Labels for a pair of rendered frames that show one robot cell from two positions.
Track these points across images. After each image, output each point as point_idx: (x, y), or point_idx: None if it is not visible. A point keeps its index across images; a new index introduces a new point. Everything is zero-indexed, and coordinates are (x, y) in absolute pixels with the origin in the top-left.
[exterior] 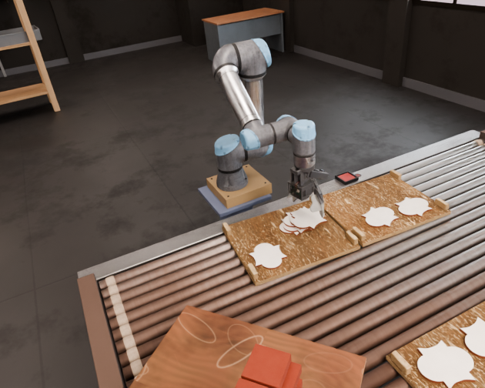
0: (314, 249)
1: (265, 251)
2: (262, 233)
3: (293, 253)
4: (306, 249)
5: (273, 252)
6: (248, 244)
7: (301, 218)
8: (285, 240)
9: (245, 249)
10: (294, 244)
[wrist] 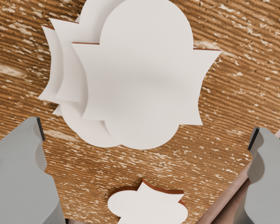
0: (221, 138)
1: (137, 206)
2: (75, 171)
3: (186, 175)
4: (203, 150)
5: (151, 201)
6: (88, 205)
7: (123, 110)
8: (137, 158)
9: (98, 215)
10: (166, 155)
